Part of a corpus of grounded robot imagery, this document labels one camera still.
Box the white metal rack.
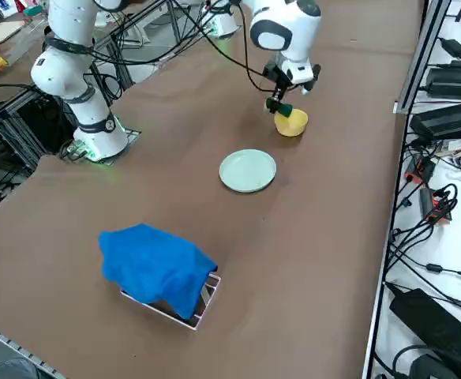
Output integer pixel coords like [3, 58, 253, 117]
[118, 272, 223, 331]

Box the long black box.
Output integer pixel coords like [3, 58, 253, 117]
[425, 59, 461, 100]

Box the green and yellow sponge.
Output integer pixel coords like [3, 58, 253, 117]
[264, 98, 295, 119]

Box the small yellow dish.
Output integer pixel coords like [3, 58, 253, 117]
[274, 108, 309, 138]

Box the orange and black device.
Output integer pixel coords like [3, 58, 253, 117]
[418, 186, 453, 227]
[403, 154, 438, 185]

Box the pale green plate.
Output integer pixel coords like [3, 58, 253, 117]
[219, 148, 278, 194]

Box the wooden board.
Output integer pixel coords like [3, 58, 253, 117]
[0, 20, 27, 47]

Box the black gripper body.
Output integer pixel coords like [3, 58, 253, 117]
[262, 60, 322, 96]

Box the blue cloth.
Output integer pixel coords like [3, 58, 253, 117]
[97, 222, 219, 321]

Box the aluminium profile post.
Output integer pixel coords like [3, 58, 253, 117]
[393, 0, 453, 116]

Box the flat black box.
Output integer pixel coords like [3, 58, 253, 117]
[409, 99, 461, 141]

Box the small black power adapter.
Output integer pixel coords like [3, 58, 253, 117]
[438, 37, 461, 58]

